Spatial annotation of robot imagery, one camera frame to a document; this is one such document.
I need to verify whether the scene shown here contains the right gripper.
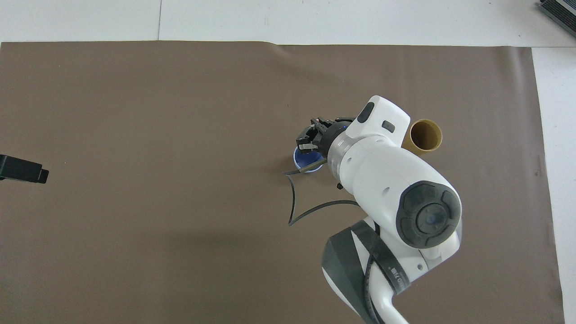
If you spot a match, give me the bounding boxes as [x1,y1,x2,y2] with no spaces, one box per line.
[296,117,356,153]

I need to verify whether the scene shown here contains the blue cup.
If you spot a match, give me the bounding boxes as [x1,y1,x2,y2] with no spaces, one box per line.
[292,146,325,174]

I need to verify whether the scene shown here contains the black stand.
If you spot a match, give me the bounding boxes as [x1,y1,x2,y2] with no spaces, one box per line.
[538,0,576,32]

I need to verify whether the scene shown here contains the black cable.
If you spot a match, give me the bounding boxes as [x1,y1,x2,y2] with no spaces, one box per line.
[282,163,360,227]

